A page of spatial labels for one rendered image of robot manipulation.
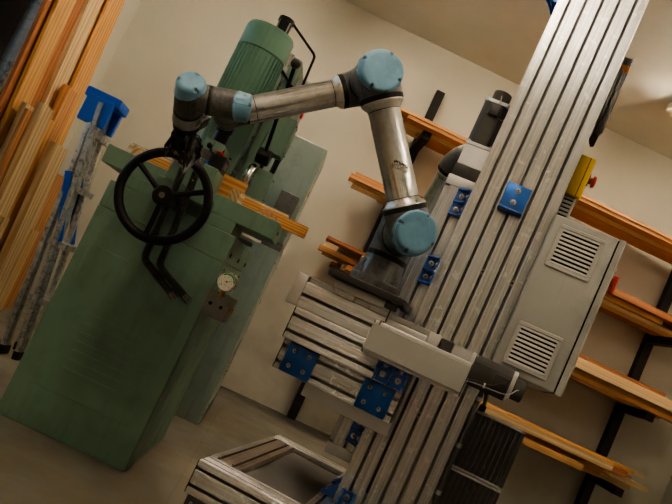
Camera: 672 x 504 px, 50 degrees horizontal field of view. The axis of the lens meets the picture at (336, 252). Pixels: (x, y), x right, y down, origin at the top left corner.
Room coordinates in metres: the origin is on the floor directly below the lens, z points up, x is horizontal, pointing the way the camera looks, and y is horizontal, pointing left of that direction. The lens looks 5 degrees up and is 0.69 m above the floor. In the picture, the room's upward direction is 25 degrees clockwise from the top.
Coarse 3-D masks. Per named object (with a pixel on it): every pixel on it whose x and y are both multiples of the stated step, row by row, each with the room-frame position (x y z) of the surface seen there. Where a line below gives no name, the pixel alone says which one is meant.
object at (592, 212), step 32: (416, 128) 4.47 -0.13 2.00; (384, 192) 4.37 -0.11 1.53; (608, 224) 4.60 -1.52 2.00; (640, 224) 4.39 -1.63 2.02; (352, 256) 4.50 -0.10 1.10; (640, 320) 4.50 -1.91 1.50; (640, 352) 4.88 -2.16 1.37; (608, 384) 4.42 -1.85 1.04; (640, 384) 4.46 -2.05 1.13; (288, 416) 4.79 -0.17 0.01; (512, 416) 4.45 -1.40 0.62; (640, 416) 4.56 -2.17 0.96; (544, 448) 4.41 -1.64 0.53; (576, 448) 4.43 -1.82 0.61; (608, 448) 4.87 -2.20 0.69; (608, 480) 4.69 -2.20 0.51
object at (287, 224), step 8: (152, 160) 2.46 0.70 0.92; (160, 160) 2.46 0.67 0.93; (168, 168) 2.46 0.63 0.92; (248, 200) 2.45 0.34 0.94; (256, 208) 2.45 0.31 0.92; (264, 208) 2.45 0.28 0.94; (280, 216) 2.45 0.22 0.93; (280, 224) 2.45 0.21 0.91; (288, 224) 2.45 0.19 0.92; (296, 224) 2.45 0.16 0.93; (296, 232) 2.45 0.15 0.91; (304, 232) 2.45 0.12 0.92
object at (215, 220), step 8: (128, 184) 2.30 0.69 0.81; (136, 184) 2.30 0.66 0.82; (144, 184) 2.30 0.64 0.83; (144, 192) 2.30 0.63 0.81; (192, 208) 2.30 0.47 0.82; (200, 208) 2.30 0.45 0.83; (192, 216) 2.30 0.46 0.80; (216, 216) 2.30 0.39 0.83; (216, 224) 2.30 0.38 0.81; (224, 224) 2.30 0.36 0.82; (232, 224) 2.30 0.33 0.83; (232, 232) 2.31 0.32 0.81; (240, 232) 2.48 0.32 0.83
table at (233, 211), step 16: (112, 160) 2.30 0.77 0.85; (128, 160) 2.30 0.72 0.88; (144, 176) 2.30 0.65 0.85; (160, 176) 2.21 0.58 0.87; (224, 208) 2.30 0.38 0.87; (240, 208) 2.30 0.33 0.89; (240, 224) 2.30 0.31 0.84; (256, 224) 2.30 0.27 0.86; (272, 224) 2.30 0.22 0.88; (272, 240) 2.33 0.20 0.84
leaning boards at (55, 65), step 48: (48, 0) 3.35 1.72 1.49; (96, 0) 3.83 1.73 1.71; (48, 48) 3.49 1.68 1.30; (96, 48) 4.08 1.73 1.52; (0, 96) 3.34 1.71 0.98; (48, 96) 3.75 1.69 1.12; (0, 144) 3.44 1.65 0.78; (48, 144) 3.65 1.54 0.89; (0, 192) 3.41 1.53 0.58; (48, 192) 3.82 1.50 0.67; (0, 240) 3.68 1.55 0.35; (0, 288) 3.74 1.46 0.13
